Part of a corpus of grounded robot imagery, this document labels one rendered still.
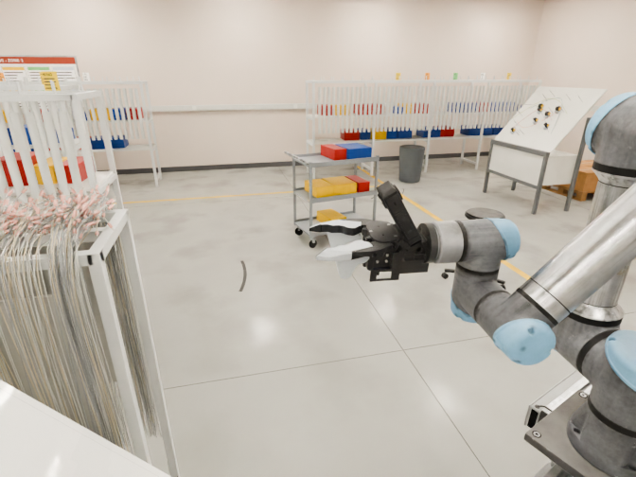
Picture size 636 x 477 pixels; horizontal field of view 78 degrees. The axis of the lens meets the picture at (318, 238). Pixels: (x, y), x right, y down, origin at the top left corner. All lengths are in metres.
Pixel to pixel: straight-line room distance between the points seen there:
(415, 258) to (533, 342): 0.22
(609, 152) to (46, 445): 1.02
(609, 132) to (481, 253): 0.30
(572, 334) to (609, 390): 0.12
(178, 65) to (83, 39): 1.57
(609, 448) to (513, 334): 0.36
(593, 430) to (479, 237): 0.44
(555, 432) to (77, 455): 0.88
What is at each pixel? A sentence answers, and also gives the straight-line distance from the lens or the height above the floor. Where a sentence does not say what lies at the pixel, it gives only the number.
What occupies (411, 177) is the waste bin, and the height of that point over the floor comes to 0.11.
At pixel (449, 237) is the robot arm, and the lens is 0.70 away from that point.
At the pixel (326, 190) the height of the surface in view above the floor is 0.64.
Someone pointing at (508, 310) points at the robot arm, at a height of 1.50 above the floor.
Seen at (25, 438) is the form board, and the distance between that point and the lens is 0.77.
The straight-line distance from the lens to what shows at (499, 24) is 10.39.
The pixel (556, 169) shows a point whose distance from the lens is 6.41.
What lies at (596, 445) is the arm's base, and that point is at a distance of 0.97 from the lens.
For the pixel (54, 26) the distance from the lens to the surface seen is 8.82.
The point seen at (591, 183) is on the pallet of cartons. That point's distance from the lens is 7.46.
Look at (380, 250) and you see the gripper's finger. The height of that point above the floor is 1.58.
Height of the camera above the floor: 1.84
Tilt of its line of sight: 23 degrees down
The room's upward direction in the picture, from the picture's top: straight up
